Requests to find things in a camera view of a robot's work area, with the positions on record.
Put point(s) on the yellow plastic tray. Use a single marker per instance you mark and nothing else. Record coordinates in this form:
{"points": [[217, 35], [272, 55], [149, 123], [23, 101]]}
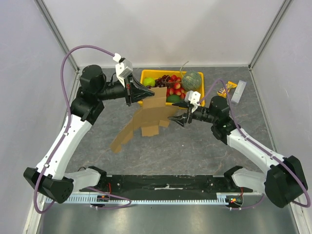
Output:
{"points": [[159, 73]]}

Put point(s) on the left aluminium frame post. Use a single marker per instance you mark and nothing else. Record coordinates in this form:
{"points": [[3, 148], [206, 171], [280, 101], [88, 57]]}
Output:
{"points": [[52, 25]]}

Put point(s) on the grey slim box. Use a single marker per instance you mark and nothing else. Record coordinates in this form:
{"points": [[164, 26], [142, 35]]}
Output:
{"points": [[238, 92]]}

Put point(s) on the yellow candy bar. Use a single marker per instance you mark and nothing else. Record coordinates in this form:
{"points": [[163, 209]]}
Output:
{"points": [[224, 91]]}

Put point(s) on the right aluminium frame post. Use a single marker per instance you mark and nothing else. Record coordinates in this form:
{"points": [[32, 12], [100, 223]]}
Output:
{"points": [[269, 33]]}

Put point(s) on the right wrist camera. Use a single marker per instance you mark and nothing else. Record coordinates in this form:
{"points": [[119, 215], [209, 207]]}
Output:
{"points": [[192, 98]]}

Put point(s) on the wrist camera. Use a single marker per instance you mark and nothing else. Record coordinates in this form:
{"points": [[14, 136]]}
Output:
{"points": [[123, 68], [192, 98]]}

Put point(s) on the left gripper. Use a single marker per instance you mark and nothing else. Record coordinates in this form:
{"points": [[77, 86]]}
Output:
{"points": [[136, 87]]}

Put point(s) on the red strawberry cluster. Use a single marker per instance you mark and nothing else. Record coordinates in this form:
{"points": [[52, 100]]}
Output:
{"points": [[174, 85]]}

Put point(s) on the green apple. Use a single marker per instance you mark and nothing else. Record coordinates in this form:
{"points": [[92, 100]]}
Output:
{"points": [[148, 81]]}

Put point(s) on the aluminium frame post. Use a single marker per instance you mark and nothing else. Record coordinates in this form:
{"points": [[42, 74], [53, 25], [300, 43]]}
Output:
{"points": [[269, 33], [52, 25]]}

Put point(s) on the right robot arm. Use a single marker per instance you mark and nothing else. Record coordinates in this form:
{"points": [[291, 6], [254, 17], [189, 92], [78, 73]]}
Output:
{"points": [[281, 178]]}

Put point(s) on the brown cardboard box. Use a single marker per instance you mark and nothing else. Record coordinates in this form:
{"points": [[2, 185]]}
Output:
{"points": [[153, 114]]}

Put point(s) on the green avocado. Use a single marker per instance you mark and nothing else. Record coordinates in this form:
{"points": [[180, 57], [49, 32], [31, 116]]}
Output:
{"points": [[173, 99]]}

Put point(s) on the purple grape bunch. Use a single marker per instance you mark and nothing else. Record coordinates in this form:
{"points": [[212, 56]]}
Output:
{"points": [[162, 81]]}

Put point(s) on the slotted cable duct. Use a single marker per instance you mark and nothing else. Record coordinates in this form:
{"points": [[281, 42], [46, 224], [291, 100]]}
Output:
{"points": [[155, 197]]}

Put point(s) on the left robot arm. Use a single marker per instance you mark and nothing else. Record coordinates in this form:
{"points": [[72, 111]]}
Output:
{"points": [[49, 177]]}

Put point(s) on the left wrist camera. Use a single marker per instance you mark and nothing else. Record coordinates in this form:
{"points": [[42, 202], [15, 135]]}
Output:
{"points": [[123, 68]]}

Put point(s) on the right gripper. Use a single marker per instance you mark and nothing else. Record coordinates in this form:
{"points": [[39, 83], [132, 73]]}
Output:
{"points": [[189, 114]]}

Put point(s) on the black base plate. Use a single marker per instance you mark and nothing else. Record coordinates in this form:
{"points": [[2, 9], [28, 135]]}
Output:
{"points": [[117, 184]]}

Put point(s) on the green netted melon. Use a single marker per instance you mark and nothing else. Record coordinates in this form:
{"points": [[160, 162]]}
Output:
{"points": [[191, 80]]}

